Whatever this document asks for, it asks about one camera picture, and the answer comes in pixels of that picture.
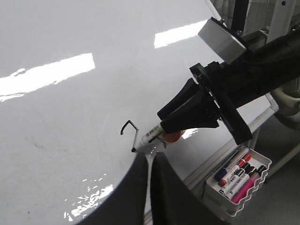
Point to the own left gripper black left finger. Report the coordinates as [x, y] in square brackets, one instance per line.
[125, 205]

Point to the pink highlighter marker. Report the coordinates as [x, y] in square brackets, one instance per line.
[249, 184]

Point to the blue capped marker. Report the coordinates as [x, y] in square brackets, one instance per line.
[226, 168]

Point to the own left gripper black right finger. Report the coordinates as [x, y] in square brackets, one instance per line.
[172, 203]

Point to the white black whiteboard marker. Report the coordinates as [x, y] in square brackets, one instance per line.
[147, 138]

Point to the red capped marker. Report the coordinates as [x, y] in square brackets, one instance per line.
[234, 170]

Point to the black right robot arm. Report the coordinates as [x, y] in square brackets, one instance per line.
[256, 73]

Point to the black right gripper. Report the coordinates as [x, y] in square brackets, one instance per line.
[188, 110]

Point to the red magnet taped to marker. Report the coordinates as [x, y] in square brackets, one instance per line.
[167, 139]

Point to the white whiteboard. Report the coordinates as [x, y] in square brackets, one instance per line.
[77, 77]

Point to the black capped marker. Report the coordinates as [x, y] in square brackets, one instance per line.
[231, 186]

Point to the white marker holder tray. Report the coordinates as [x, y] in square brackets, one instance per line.
[239, 182]

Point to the silver camera box on arm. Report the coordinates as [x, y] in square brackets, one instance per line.
[222, 41]

